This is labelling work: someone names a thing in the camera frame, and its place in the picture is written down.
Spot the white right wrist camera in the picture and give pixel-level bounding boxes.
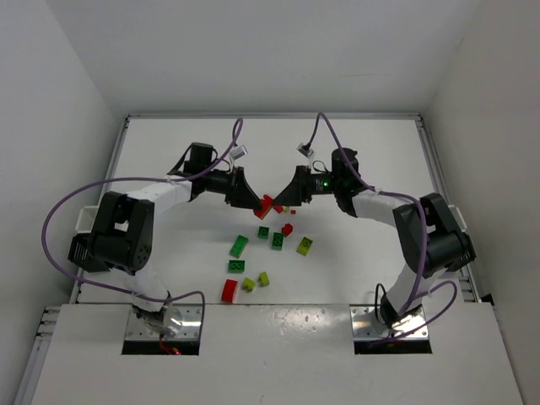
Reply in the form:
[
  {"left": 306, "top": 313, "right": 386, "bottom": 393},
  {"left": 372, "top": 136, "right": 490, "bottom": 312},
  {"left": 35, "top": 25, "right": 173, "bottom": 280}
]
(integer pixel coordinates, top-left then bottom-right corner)
[{"left": 297, "top": 143, "right": 315, "bottom": 159}]

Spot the dark green 2x2 lego brick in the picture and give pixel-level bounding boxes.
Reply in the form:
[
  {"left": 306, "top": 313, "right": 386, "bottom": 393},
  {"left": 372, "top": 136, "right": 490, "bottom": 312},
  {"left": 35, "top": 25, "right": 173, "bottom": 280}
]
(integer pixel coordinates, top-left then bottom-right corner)
[
  {"left": 271, "top": 232, "right": 284, "bottom": 251},
  {"left": 228, "top": 260, "right": 246, "bottom": 273}
]

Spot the lime 2x2 lego brick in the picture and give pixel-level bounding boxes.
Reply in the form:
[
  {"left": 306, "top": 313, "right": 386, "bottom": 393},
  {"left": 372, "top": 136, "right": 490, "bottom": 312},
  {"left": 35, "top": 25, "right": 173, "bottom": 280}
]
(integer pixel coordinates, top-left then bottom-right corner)
[{"left": 296, "top": 237, "right": 313, "bottom": 257}]

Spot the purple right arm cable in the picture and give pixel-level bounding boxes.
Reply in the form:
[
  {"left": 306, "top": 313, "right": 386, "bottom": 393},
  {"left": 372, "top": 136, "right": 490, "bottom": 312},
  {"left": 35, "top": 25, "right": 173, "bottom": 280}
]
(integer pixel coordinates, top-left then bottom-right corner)
[{"left": 307, "top": 111, "right": 458, "bottom": 343}]

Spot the red curved lego brick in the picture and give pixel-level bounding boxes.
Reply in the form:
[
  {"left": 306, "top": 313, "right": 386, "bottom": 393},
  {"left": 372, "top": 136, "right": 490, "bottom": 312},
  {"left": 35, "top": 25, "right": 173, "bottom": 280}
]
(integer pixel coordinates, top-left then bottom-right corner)
[{"left": 221, "top": 279, "right": 239, "bottom": 304}]

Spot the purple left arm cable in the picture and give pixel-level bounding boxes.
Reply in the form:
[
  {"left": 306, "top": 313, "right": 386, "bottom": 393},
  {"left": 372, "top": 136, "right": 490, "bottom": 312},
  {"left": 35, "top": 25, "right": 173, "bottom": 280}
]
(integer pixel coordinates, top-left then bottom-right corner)
[{"left": 40, "top": 116, "right": 245, "bottom": 313}]

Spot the dark green curved lego brick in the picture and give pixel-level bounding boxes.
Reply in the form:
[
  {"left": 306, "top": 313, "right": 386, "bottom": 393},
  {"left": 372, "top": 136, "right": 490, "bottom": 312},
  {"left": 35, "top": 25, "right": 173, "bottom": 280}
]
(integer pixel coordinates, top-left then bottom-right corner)
[{"left": 257, "top": 226, "right": 269, "bottom": 240}]

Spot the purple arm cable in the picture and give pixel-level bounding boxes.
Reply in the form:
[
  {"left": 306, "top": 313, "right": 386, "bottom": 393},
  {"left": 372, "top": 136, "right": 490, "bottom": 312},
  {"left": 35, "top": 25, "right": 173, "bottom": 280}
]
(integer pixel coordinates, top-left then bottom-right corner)
[
  {"left": 40, "top": 116, "right": 245, "bottom": 313},
  {"left": 307, "top": 111, "right": 458, "bottom": 343}
]

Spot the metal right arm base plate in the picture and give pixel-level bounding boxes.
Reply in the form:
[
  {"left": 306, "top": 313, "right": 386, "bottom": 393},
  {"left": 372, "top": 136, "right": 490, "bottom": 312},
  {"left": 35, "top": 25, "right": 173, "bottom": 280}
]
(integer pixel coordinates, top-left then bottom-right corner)
[{"left": 348, "top": 304, "right": 429, "bottom": 338}]

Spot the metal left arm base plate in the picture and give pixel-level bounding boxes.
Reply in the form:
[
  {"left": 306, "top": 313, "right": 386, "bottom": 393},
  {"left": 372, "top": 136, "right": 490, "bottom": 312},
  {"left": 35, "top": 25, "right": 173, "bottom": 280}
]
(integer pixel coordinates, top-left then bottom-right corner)
[{"left": 125, "top": 305, "right": 203, "bottom": 341}]

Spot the red orange lego stack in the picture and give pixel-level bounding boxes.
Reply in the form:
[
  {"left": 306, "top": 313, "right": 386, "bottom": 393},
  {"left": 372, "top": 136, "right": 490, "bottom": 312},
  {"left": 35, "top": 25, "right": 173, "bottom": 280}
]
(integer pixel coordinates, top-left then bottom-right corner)
[{"left": 253, "top": 194, "right": 273, "bottom": 220}]

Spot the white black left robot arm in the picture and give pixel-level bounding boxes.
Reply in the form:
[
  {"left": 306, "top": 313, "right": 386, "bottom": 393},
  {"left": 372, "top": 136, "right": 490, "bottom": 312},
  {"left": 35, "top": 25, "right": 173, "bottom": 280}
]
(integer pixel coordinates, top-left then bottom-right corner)
[{"left": 68, "top": 143, "right": 262, "bottom": 319}]

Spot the dark green 2x4 lego brick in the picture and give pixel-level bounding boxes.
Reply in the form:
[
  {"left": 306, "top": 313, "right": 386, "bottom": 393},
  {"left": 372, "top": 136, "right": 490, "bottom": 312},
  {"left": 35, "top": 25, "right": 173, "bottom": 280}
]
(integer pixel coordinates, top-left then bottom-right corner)
[{"left": 229, "top": 235, "right": 249, "bottom": 258}]

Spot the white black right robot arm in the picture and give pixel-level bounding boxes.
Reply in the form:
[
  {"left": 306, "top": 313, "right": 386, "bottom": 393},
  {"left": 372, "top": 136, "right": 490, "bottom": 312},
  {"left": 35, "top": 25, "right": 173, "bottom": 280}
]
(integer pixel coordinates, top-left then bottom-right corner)
[{"left": 274, "top": 148, "right": 476, "bottom": 327}]

